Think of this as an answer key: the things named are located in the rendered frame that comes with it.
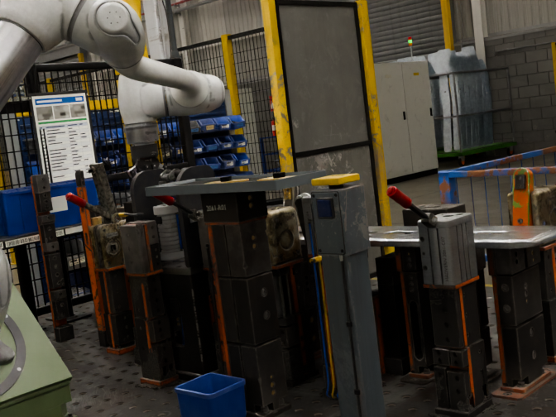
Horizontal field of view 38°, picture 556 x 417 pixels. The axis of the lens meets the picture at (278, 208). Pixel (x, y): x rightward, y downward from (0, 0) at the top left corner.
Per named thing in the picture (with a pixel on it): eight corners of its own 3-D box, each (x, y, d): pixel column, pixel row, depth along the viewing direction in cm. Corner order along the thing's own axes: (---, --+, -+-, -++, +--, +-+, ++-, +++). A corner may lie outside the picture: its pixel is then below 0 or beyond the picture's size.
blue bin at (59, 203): (103, 218, 258) (97, 178, 257) (8, 236, 239) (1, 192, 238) (80, 218, 271) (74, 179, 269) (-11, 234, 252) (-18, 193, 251)
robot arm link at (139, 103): (120, 125, 222) (168, 119, 224) (112, 68, 221) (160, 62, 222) (122, 126, 233) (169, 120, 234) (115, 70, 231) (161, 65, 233)
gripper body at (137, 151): (139, 144, 223) (144, 178, 224) (163, 141, 229) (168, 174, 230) (122, 146, 228) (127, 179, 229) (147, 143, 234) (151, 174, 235)
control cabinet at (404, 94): (356, 193, 1287) (337, 35, 1261) (330, 194, 1325) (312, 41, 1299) (440, 173, 1454) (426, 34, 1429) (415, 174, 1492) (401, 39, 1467)
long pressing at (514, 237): (579, 227, 159) (578, 219, 159) (526, 250, 143) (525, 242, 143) (146, 227, 254) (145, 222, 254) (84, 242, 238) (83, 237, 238)
